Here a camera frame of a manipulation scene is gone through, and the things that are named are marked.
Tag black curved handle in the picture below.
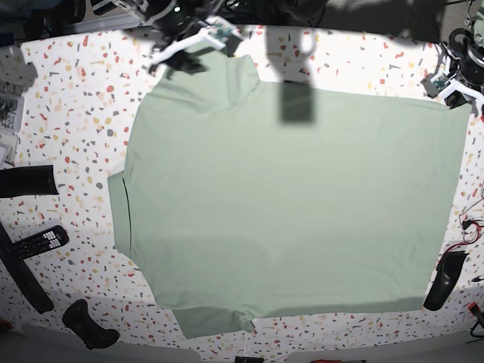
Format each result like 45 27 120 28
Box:
0 165 58 198
423 251 468 311

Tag black TV remote control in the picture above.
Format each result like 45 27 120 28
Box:
12 225 70 259

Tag black curved handle left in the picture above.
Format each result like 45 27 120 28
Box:
0 165 58 198

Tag light green T-shirt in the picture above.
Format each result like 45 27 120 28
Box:
108 47 472 339

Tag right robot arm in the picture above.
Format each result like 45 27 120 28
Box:
119 0 222 76

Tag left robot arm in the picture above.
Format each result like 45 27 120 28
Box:
439 5 483 117

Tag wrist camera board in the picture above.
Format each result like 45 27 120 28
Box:
209 22 241 42
421 74 448 98

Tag black curved handle right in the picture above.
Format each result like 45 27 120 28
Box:
423 251 468 311

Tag long black bar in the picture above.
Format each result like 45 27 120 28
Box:
1 225 54 314

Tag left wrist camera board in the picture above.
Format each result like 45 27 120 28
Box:
421 74 448 98

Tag black game controller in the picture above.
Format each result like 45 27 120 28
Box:
62 299 120 349

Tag red and black wires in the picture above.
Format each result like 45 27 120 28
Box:
438 181 484 265

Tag small black box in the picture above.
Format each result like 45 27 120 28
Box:
234 356 265 363

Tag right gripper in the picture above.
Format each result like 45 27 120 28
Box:
150 7 227 79

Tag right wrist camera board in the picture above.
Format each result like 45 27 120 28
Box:
209 22 241 42

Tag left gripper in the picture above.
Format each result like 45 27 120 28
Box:
439 28 483 110

